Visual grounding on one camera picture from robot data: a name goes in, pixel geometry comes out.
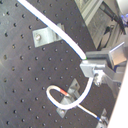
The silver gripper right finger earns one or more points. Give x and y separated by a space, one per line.
103 55

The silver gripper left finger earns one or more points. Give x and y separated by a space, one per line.
100 73

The lower metal cable clip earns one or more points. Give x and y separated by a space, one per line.
74 94

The aluminium frame rail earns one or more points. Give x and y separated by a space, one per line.
88 8

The corner metal cable clip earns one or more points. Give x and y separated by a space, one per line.
103 123

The upper metal cable clip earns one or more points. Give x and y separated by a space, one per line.
44 36

